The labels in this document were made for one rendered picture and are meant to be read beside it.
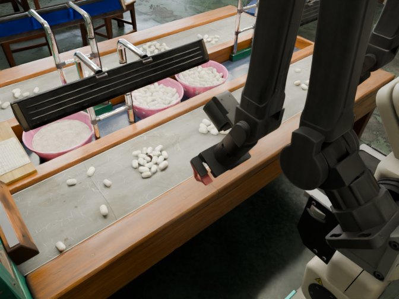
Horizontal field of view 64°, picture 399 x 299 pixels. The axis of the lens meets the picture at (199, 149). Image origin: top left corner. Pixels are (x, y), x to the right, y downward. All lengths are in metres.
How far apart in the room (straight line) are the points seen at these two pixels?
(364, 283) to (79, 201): 0.83
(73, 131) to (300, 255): 1.30
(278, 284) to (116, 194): 1.01
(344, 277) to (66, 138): 1.06
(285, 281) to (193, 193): 0.90
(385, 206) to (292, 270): 1.35
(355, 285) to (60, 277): 0.72
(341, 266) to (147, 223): 0.53
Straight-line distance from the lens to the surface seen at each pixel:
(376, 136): 2.80
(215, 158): 0.71
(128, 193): 1.09
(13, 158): 1.28
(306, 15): 1.53
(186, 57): 1.08
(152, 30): 2.08
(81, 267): 0.95
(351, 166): 0.51
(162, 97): 1.49
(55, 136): 1.38
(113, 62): 1.80
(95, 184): 1.14
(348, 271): 0.85
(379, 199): 0.51
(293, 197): 2.11
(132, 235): 0.97
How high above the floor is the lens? 1.58
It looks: 44 degrees down
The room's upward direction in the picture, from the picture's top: 2 degrees clockwise
